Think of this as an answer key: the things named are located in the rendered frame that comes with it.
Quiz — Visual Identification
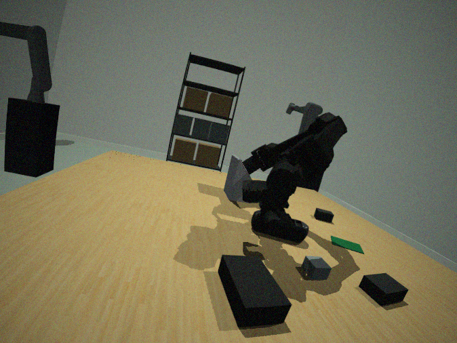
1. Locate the flat green board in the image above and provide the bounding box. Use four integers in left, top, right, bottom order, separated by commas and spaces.
331, 236, 364, 254

